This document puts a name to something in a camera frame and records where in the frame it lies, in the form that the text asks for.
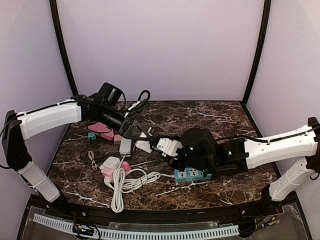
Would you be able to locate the white cube socket adapter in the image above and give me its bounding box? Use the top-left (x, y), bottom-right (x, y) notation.
top-left (135, 127), bottom-right (153, 154)

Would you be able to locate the pink charger plug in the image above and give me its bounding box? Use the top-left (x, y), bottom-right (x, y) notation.
top-left (113, 134), bottom-right (122, 145)

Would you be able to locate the white power strip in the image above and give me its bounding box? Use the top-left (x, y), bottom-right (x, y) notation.
top-left (119, 137), bottom-right (133, 157)

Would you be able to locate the pink triangular power socket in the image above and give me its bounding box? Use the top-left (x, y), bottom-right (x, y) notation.
top-left (87, 122), bottom-right (114, 141)

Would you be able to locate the teal charger plug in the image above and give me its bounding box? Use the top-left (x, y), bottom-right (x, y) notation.
top-left (88, 132), bottom-right (97, 141)

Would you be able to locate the white and pink cube socket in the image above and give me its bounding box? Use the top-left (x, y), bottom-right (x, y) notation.
top-left (99, 156), bottom-right (132, 180)

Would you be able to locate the pink thin cable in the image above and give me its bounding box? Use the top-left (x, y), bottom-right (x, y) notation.
top-left (86, 150), bottom-right (98, 172)

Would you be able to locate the white power cable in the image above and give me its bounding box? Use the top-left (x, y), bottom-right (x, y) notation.
top-left (102, 149), bottom-right (176, 214)

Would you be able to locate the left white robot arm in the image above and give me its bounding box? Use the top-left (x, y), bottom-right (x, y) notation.
top-left (0, 95), bottom-right (151, 203)

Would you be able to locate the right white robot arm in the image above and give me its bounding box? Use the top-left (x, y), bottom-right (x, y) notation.
top-left (157, 117), bottom-right (320, 202)

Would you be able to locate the teal power strip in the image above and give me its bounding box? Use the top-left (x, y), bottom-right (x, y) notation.
top-left (174, 167), bottom-right (212, 183)

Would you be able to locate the small circuit board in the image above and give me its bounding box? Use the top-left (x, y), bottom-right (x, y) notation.
top-left (72, 224), bottom-right (95, 236)

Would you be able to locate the black cable of teal plug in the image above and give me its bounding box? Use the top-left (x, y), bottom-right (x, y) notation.
top-left (79, 137), bottom-right (121, 166)

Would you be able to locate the white slotted cable duct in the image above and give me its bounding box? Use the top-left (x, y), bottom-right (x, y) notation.
top-left (32, 213), bottom-right (239, 240)

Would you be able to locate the left black frame post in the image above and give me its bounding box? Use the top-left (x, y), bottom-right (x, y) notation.
top-left (49, 0), bottom-right (79, 96)

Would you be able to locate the black frame post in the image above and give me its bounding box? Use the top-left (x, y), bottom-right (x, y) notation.
top-left (241, 0), bottom-right (272, 108)
top-left (49, 0), bottom-right (79, 96)

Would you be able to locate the right black frame post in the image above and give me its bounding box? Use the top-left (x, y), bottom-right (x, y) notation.
top-left (241, 0), bottom-right (272, 108)

